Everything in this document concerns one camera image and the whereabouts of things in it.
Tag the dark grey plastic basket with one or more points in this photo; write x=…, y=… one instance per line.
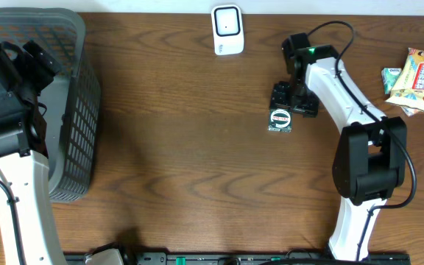
x=72, y=100

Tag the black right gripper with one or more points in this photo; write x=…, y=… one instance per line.
x=308, y=106

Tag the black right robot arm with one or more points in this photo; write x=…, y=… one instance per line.
x=368, y=164

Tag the orange wet wipes pack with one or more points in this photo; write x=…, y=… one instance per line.
x=408, y=90

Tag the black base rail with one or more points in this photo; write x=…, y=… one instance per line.
x=292, y=257

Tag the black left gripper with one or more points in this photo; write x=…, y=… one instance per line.
x=40, y=59

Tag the orange small snack pack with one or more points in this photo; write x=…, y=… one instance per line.
x=410, y=111

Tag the teal small tissue pack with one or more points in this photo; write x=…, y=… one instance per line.
x=389, y=78

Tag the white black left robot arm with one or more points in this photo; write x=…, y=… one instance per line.
x=28, y=230

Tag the dark round-label can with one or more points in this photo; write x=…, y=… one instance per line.
x=280, y=120

